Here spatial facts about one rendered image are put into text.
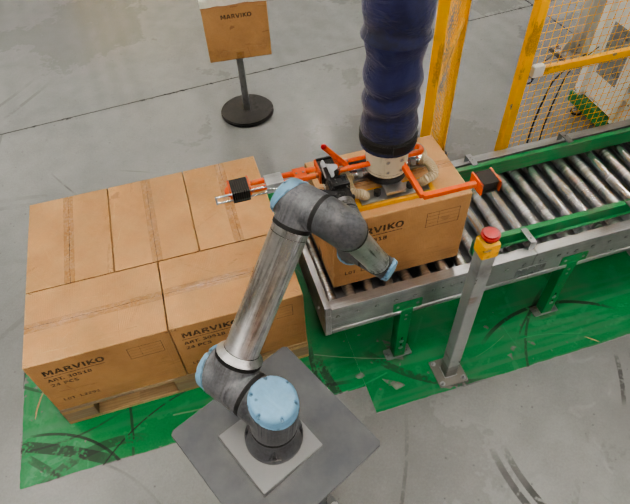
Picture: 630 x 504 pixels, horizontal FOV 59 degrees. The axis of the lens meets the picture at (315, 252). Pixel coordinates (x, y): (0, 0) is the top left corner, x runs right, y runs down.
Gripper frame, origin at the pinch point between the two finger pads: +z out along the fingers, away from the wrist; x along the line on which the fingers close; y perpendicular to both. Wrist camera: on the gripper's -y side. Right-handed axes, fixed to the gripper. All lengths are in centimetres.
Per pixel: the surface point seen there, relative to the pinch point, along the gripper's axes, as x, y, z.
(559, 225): -49, 108, -22
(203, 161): -109, -44, 152
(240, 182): 3.0, -31.9, 0.7
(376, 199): -10.5, 18.8, -12.5
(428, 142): -14, 54, 16
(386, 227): -21.0, 21.1, -19.2
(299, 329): -80, -20, -18
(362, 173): -4.9, 16.6, -2.1
